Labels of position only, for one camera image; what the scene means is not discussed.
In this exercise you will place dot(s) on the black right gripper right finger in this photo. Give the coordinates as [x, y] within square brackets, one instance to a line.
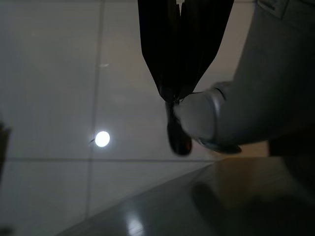
[201, 37]

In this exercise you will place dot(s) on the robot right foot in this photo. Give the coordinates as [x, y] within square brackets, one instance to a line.
[199, 115]

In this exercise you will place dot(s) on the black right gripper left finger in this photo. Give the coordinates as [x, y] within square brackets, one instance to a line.
[160, 44]

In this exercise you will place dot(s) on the dark grey robot right leg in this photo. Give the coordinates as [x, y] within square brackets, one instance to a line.
[270, 86]

